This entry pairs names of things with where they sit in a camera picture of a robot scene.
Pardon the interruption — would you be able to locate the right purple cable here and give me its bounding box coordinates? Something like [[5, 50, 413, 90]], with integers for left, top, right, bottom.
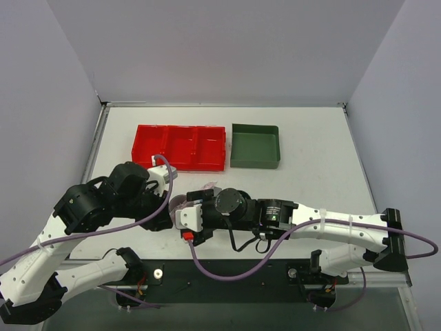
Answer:
[[189, 217, 440, 313]]

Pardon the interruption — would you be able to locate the aluminium table frame rail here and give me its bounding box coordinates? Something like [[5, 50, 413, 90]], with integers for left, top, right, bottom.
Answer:
[[346, 266, 413, 288]]

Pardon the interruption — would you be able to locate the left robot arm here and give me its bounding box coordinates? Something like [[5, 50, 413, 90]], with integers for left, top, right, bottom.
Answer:
[[1, 161, 177, 325]]

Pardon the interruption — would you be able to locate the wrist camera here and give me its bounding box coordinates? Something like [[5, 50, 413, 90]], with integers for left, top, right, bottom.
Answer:
[[175, 204, 203, 241], [147, 156, 178, 196]]

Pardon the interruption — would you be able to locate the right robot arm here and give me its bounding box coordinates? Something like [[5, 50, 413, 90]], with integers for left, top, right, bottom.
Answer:
[[174, 188, 408, 277]]

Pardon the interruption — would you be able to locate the green plastic bin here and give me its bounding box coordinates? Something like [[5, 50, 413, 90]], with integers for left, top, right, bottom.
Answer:
[[229, 123, 280, 170]]

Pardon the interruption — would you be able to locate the purple cable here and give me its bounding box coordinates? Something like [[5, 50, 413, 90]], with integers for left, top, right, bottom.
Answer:
[[0, 154, 175, 310], [189, 217, 440, 313]]

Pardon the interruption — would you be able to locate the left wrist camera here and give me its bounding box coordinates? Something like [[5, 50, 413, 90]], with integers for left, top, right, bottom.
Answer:
[[147, 156, 178, 196]]

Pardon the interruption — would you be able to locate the red compartment bin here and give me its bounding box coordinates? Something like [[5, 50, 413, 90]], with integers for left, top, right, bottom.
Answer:
[[131, 125, 226, 172]]

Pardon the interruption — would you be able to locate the pink toothbrush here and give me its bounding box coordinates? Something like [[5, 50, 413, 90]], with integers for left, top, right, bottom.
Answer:
[[201, 181, 220, 190]]

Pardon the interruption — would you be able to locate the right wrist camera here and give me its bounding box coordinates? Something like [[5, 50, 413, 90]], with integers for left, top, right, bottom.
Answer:
[[175, 204, 203, 241]]

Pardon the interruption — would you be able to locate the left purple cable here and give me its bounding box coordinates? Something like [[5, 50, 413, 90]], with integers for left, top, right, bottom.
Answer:
[[0, 154, 175, 310]]

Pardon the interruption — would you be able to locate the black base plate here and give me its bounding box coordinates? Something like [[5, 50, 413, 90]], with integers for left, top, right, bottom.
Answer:
[[107, 259, 349, 305]]

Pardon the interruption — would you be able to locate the mauve mug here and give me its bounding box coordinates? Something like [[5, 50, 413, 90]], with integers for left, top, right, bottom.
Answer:
[[169, 194, 194, 222]]

